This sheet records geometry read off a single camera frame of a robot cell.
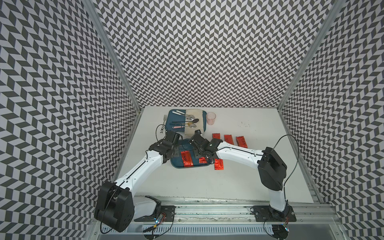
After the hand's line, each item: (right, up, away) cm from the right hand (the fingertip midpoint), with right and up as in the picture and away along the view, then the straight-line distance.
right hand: (199, 151), depth 87 cm
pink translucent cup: (+8, +21, +19) cm, 30 cm away
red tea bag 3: (+20, +6, +15) cm, 26 cm away
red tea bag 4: (+28, +4, +12) cm, 31 cm away
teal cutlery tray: (-19, +19, +25) cm, 36 cm away
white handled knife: (-17, +24, +33) cm, 44 cm away
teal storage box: (-12, -4, -7) cm, 14 cm away
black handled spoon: (-4, +18, +21) cm, 28 cm away
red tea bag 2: (+11, +8, +15) cm, 20 cm away
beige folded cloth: (-6, +23, +28) cm, 37 cm away
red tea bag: (+12, -8, +2) cm, 14 cm away
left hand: (-16, 0, -2) cm, 16 cm away
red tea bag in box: (-8, -3, -2) cm, 8 cm away
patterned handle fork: (-26, +20, +25) cm, 41 cm away
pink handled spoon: (-6, +14, +21) cm, 26 cm away
